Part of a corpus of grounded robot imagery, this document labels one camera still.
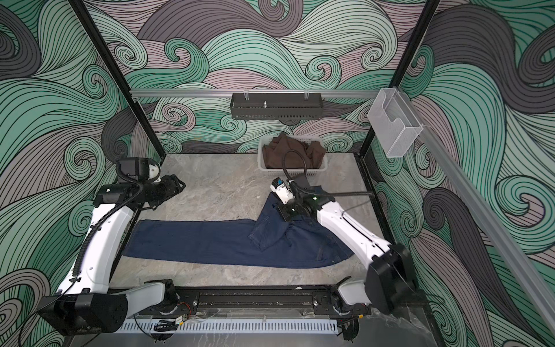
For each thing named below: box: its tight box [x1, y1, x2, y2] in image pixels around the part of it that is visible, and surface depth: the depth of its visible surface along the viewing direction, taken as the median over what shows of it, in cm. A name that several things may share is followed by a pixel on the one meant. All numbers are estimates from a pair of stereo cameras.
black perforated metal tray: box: [229, 88, 324, 121], surface depth 97 cm
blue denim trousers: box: [122, 193, 355, 269], surface depth 87 cm
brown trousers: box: [261, 132, 326, 169], surface depth 113 cm
